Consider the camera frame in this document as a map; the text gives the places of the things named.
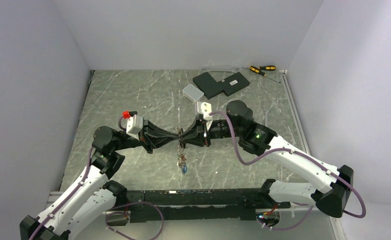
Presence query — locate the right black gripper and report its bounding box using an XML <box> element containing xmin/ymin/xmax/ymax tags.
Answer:
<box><xmin>179</xmin><ymin>118</ymin><xmax>243</xmax><ymax>147</ymax></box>

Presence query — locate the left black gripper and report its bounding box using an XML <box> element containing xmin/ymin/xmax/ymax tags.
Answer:
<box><xmin>112</xmin><ymin>119</ymin><xmax>179</xmax><ymax>154</ymax></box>

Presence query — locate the silver disc keyring with keys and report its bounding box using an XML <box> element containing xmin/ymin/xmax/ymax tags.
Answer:
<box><xmin>177</xmin><ymin>141</ymin><xmax>188</xmax><ymax>175</ymax></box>

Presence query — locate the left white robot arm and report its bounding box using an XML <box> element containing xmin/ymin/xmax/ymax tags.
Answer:
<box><xmin>19</xmin><ymin>115</ymin><xmax>179</xmax><ymax>240</ymax></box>

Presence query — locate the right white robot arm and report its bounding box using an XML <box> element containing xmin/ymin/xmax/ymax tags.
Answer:
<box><xmin>178</xmin><ymin>100</ymin><xmax>354</xmax><ymax>218</ymax></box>

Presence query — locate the silver wrench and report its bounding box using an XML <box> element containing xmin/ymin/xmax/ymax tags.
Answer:
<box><xmin>263</xmin><ymin>107</ymin><xmax>270</xmax><ymax>127</ymax></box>

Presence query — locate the yellow black screwdriver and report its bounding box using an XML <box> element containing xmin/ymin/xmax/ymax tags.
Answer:
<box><xmin>244</xmin><ymin>65</ymin><xmax>277</xmax><ymax>72</ymax></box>
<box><xmin>249</xmin><ymin>69</ymin><xmax>280</xmax><ymax>83</ymax></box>

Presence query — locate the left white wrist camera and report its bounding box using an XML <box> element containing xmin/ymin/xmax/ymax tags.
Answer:
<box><xmin>119</xmin><ymin>110</ymin><xmax>144</xmax><ymax>136</ymax></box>

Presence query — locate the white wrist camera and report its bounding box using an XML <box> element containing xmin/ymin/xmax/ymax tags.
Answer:
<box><xmin>194</xmin><ymin>101</ymin><xmax>213</xmax><ymax>131</ymax></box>
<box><xmin>119</xmin><ymin>110</ymin><xmax>144</xmax><ymax>136</ymax></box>

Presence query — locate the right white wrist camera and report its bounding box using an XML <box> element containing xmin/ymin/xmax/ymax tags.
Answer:
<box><xmin>194</xmin><ymin>101</ymin><xmax>213</xmax><ymax>131</ymax></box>

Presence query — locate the white network switch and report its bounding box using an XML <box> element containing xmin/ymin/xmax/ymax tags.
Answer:
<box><xmin>182</xmin><ymin>84</ymin><xmax>204</xmax><ymax>103</ymax></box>

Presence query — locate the black network switch large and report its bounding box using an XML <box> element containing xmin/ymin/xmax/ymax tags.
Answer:
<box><xmin>192</xmin><ymin>72</ymin><xmax>231</xmax><ymax>100</ymax></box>

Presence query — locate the black network switch small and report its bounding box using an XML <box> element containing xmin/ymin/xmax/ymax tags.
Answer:
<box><xmin>221</xmin><ymin>72</ymin><xmax>250</xmax><ymax>97</ymax></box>

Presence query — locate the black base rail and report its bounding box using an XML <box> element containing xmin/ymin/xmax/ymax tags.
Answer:
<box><xmin>101</xmin><ymin>180</ymin><xmax>291</xmax><ymax>223</ymax></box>

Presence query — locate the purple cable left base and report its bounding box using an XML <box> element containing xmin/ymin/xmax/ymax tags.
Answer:
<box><xmin>104</xmin><ymin>201</ymin><xmax>165</xmax><ymax>240</ymax></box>

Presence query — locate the purple cable base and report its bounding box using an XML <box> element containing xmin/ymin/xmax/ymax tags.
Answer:
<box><xmin>258</xmin><ymin>198</ymin><xmax>367</xmax><ymax>232</ymax></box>
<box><xmin>104</xmin><ymin>201</ymin><xmax>165</xmax><ymax>240</ymax></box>

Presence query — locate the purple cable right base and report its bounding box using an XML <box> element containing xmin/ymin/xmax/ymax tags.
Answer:
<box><xmin>258</xmin><ymin>198</ymin><xmax>367</xmax><ymax>232</ymax></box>

